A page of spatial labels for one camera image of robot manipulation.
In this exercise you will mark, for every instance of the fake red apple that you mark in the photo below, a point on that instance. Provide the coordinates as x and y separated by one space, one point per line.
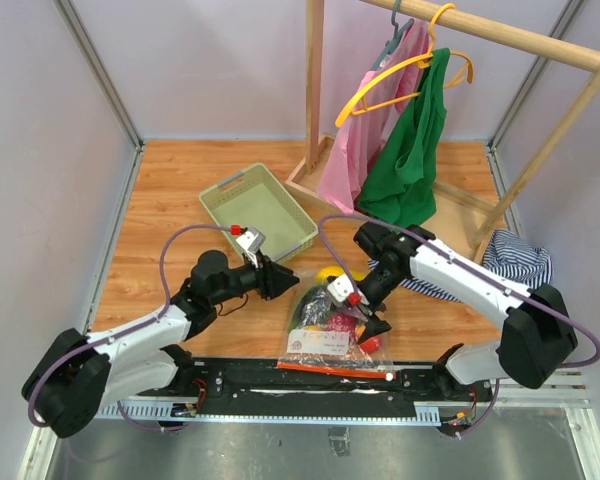
342 323

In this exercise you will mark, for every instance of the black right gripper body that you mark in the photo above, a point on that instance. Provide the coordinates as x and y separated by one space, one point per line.
378 283

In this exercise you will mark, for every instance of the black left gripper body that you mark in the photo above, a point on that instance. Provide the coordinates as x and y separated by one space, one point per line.
240 281

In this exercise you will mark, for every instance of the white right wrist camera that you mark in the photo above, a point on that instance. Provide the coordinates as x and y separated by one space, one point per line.
341 290

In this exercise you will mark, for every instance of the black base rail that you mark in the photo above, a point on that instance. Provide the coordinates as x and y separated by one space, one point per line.
256 390

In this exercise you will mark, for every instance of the blue striped cloth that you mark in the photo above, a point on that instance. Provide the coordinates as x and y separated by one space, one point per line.
506 256

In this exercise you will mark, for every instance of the fake yellow orange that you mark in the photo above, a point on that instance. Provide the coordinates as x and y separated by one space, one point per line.
328 274

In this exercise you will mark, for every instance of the light green plastic basket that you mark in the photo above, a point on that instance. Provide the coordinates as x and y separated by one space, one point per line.
254 197

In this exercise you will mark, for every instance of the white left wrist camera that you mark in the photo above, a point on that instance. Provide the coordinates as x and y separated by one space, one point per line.
250 242

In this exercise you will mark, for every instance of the fake green leafy vegetable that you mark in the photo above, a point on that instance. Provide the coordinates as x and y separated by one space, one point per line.
313 309

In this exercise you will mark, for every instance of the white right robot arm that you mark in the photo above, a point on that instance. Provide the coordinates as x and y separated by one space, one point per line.
536 333

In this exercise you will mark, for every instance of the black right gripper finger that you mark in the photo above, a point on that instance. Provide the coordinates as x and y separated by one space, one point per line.
373 327
357 312

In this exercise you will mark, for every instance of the fake strawberry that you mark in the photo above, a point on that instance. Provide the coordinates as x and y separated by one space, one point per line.
372 345

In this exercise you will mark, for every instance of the wooden clothes rack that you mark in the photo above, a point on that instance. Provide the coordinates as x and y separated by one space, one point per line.
465 220

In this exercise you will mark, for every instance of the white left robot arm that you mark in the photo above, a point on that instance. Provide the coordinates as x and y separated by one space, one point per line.
79 374

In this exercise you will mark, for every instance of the grey-blue clothes hanger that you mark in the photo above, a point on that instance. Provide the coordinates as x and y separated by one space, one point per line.
393 42

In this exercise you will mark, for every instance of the clear zip top bag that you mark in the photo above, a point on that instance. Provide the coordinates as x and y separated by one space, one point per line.
315 349

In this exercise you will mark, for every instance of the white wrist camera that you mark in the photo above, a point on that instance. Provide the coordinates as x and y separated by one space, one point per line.
341 290
250 242

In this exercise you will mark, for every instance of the green tank top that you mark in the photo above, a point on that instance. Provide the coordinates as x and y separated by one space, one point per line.
400 186

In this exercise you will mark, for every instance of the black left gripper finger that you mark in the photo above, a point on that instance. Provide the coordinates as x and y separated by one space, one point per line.
278 286
273 271

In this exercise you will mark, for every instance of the pink shirt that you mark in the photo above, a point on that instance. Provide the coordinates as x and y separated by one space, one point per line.
359 139

